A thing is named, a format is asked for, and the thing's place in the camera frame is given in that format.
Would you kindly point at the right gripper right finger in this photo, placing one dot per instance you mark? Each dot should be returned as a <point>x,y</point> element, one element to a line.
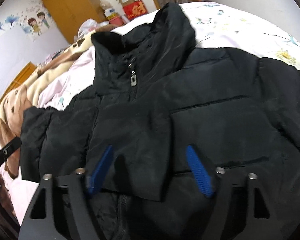
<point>242,209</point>

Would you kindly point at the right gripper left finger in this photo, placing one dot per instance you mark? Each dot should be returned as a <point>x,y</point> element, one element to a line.
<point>60,206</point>

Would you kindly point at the red gift box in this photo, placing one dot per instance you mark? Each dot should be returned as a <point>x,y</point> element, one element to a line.
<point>135,9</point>

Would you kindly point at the black puffer jacket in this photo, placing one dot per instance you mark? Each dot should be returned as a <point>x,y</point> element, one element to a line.
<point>155,93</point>

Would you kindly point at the pink floral duvet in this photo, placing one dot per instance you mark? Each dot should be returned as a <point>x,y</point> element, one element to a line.
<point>216,25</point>

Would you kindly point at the wooden wardrobe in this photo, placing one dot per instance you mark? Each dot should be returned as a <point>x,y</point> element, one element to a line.
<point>69,15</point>

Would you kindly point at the cartoon couple wall sticker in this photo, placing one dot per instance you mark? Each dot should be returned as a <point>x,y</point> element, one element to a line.
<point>39,24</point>

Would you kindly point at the white plastic bag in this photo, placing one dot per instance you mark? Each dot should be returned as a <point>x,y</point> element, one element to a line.
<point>86,27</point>

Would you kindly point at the brown cream plush blanket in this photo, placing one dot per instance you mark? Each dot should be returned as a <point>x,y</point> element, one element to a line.
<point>27,94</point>

